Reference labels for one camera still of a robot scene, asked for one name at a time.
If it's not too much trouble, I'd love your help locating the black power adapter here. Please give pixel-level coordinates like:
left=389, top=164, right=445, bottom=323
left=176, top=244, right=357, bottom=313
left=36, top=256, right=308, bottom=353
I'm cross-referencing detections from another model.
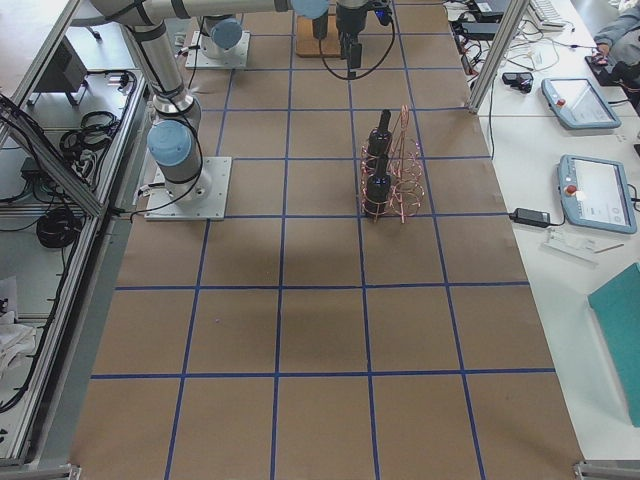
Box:
left=509, top=208, right=551, bottom=228

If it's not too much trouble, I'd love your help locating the clear acrylic piece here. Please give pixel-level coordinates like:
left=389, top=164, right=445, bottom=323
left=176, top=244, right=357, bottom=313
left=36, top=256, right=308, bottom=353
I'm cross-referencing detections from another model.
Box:
left=542, top=228, right=599, bottom=267

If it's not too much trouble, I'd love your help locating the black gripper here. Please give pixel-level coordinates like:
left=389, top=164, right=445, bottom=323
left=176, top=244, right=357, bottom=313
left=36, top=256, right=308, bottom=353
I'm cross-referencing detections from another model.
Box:
left=336, top=4, right=369, bottom=79

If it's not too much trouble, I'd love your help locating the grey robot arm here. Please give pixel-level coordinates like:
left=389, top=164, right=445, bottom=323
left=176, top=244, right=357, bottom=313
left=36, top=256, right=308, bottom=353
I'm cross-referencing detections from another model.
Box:
left=200, top=14, right=243, bottom=59
left=91, top=0, right=330, bottom=139

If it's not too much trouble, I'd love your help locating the far teach pendant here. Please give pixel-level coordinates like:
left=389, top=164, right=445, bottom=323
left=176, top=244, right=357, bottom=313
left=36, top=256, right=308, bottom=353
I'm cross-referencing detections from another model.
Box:
left=540, top=78, right=621, bottom=130

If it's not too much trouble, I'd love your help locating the copper wire bottle basket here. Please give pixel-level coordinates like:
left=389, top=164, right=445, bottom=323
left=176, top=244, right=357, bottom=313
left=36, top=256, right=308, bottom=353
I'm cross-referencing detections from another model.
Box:
left=360, top=105, right=425, bottom=224

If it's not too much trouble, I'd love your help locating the dark wine bottle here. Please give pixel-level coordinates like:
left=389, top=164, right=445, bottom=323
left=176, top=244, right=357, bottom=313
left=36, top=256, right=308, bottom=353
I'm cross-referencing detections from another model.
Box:
left=312, top=12, right=329, bottom=40
left=366, top=109, right=392, bottom=171
left=364, top=153, right=391, bottom=218

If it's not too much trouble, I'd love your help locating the teach pendant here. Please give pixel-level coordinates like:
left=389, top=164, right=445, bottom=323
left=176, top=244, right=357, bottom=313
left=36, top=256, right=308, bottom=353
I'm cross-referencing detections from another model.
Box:
left=540, top=78, right=621, bottom=130
left=557, top=154, right=637, bottom=234

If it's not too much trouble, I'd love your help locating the wooden rectangular tray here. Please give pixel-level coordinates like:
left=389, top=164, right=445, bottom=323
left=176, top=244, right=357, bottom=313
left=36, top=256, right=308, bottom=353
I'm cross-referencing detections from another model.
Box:
left=294, top=13, right=341, bottom=58

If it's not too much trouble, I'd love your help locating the near teach pendant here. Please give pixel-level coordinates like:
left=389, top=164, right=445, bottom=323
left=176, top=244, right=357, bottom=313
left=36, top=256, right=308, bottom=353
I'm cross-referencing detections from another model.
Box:
left=557, top=154, right=637, bottom=234

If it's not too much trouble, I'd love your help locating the aluminium frame post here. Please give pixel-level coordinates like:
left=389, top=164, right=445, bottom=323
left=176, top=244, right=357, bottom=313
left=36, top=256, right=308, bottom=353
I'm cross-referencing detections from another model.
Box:
left=467, top=0, right=528, bottom=114

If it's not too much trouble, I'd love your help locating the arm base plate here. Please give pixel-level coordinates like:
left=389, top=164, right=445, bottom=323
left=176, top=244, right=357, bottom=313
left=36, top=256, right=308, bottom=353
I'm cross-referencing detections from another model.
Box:
left=185, top=30, right=250, bottom=70
left=144, top=157, right=233, bottom=221

